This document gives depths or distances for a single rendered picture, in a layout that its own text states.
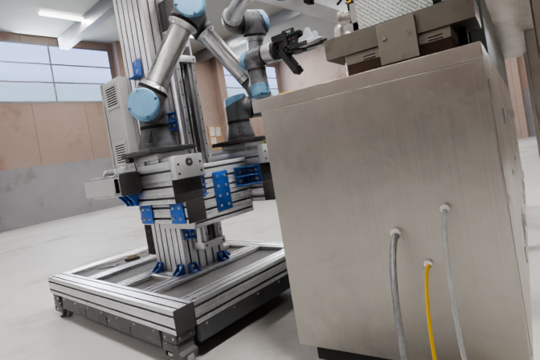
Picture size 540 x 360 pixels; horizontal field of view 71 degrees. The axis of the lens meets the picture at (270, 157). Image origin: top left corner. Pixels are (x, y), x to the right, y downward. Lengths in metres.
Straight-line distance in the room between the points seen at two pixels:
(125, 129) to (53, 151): 8.32
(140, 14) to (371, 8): 1.10
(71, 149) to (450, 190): 9.89
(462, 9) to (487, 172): 0.40
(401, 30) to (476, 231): 0.54
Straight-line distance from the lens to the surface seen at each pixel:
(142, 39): 1.97
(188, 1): 1.56
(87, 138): 10.65
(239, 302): 1.69
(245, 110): 1.94
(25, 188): 10.07
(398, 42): 1.10
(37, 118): 10.35
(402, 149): 1.04
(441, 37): 1.12
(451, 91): 1.02
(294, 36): 1.46
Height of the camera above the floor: 0.73
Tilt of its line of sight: 1 degrees down
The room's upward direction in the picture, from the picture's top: 9 degrees counter-clockwise
